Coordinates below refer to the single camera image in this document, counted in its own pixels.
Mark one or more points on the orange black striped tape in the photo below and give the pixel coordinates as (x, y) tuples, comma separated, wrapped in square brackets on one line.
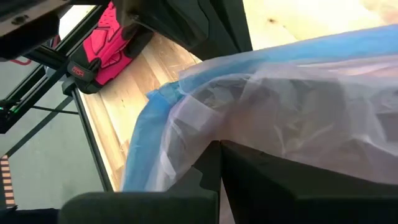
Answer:
[(7, 183)]

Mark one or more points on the red black work glove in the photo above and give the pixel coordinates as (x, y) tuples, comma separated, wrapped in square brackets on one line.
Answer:
[(105, 53)]

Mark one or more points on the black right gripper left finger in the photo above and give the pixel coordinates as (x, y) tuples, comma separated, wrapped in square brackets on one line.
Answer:
[(186, 202)]

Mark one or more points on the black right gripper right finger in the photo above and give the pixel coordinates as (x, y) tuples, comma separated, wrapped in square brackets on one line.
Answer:
[(295, 196)]

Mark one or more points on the black aluminium table frame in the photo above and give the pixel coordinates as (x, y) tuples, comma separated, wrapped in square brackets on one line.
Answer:
[(84, 124)]

